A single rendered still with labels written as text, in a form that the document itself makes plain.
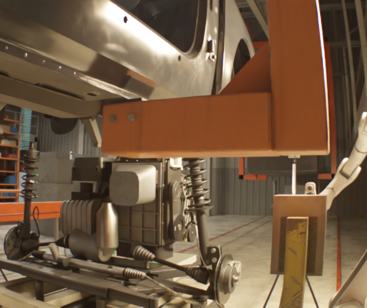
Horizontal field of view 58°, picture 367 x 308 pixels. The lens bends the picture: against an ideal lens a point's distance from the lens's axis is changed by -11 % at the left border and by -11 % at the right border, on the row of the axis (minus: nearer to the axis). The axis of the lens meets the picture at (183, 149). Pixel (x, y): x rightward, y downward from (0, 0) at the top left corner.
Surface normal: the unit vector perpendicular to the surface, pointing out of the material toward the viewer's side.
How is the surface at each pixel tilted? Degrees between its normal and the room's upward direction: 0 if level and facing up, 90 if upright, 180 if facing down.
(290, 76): 90
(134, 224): 90
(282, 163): 90
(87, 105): 96
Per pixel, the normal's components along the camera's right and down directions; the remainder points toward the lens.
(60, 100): 0.91, 0.11
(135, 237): -0.41, -0.09
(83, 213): -0.62, -0.08
